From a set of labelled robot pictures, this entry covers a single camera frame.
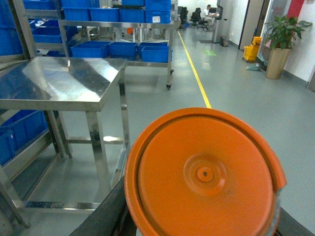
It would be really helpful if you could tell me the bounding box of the rolling steel shelf cart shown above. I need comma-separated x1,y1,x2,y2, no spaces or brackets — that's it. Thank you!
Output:
59,1,180,90

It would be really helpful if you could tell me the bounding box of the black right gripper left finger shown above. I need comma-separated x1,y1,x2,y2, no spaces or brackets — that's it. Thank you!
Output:
71,178,137,236

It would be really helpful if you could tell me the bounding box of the potted plant in gold pot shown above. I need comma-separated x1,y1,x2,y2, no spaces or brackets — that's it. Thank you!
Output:
265,15,313,80

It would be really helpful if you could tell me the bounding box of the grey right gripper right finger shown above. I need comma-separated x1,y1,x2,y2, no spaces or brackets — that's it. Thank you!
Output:
267,187,281,236

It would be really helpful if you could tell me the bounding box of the orange cylindrical cap 4680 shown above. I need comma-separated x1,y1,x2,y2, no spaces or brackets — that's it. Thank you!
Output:
125,108,287,236

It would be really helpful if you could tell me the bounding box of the yellow mop bucket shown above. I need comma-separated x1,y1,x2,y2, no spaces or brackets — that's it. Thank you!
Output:
243,36,261,61

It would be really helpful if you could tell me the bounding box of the stainless steel table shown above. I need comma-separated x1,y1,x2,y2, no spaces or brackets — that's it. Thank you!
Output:
0,57,130,197

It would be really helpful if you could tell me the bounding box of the seated person in white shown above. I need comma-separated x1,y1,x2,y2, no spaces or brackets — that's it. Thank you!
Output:
200,4,217,25

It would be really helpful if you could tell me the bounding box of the stainless steel shelf rack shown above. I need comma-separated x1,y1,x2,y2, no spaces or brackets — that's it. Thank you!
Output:
0,0,72,228

